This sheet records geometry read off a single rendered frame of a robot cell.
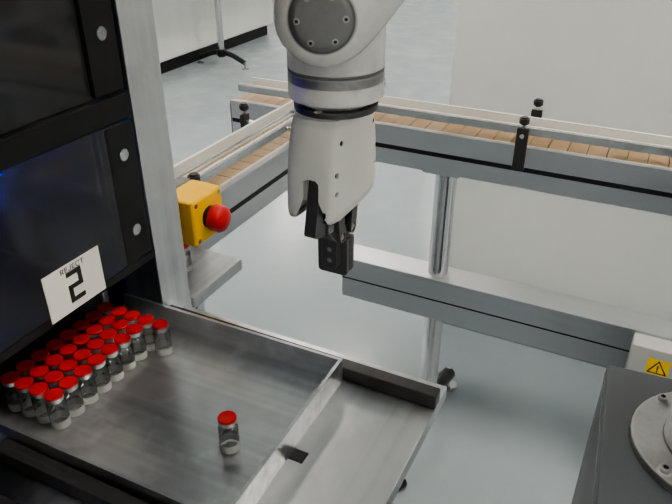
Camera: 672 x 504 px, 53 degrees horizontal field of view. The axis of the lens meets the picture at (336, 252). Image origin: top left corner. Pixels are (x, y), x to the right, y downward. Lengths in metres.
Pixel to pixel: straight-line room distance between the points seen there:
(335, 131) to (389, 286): 1.19
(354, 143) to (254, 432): 0.36
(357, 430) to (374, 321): 1.68
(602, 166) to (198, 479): 1.01
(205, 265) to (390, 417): 0.44
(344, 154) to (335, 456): 0.34
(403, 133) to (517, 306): 0.49
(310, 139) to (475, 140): 0.92
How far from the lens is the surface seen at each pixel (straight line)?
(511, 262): 2.28
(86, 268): 0.83
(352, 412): 0.81
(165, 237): 0.93
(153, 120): 0.88
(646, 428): 0.88
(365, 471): 0.75
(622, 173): 1.44
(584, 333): 1.65
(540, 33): 2.02
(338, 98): 0.56
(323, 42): 0.48
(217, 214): 0.97
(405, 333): 2.41
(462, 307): 1.69
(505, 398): 2.20
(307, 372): 0.86
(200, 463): 0.77
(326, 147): 0.57
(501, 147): 1.46
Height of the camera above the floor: 1.44
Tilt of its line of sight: 30 degrees down
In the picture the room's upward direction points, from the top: straight up
